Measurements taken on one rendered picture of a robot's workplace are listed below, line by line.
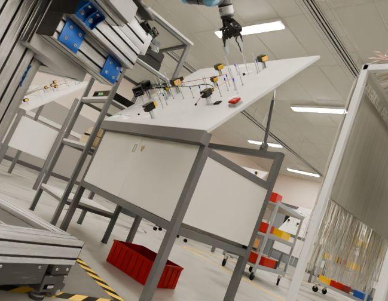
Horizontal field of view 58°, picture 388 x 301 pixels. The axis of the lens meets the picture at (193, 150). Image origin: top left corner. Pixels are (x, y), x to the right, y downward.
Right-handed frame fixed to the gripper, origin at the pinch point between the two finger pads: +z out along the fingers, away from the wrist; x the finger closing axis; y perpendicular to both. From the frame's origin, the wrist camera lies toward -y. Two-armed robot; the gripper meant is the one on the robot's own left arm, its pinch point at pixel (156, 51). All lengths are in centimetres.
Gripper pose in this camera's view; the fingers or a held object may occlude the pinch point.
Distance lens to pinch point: 230.5
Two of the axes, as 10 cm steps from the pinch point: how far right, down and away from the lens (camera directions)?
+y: 7.1, 0.5, -7.0
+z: 4.9, 6.9, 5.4
